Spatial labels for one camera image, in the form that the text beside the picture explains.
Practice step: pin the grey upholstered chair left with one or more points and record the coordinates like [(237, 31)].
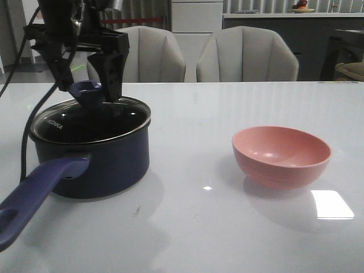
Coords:
[(154, 56)]

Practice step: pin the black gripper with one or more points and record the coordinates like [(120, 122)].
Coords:
[(66, 22)]

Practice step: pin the pink plastic bowl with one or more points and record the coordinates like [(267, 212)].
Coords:
[(280, 157)]

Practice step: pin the glass pot lid blue knob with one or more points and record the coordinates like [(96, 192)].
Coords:
[(88, 118)]

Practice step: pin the dark grey sideboard counter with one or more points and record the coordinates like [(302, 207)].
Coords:
[(306, 34)]

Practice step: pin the fruit plate on counter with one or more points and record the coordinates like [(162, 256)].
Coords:
[(300, 7)]

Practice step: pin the blue saucepan with handle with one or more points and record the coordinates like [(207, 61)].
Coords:
[(84, 171)]

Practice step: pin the grey upholstered chair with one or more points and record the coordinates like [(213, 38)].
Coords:
[(154, 56), (246, 54)]

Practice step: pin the grey upholstered chair right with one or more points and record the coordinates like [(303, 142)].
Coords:
[(246, 54)]

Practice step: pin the red barrier tape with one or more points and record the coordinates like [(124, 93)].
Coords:
[(136, 20)]

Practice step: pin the grey curtain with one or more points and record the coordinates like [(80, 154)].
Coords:
[(142, 9)]

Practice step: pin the white drawer cabinet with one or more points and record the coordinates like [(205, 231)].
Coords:
[(193, 22)]

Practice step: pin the beige cushion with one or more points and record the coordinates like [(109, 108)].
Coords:
[(350, 71)]

